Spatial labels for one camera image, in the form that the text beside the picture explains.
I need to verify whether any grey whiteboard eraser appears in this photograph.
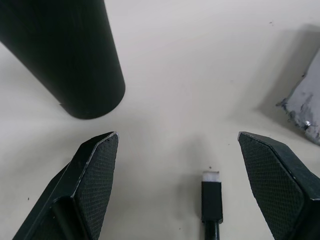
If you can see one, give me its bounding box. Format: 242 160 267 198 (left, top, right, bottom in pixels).
276 47 320 146

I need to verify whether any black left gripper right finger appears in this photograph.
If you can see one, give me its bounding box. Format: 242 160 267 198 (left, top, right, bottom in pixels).
237 131 320 240

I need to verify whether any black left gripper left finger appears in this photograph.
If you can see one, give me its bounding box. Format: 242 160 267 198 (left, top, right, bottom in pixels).
11 131 120 240

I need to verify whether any black cylindrical pen holder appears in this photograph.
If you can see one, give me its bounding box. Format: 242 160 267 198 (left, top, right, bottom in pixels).
0 0 126 120

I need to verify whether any black USB cable plug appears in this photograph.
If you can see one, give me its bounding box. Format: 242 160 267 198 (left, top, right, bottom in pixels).
201 170 224 240

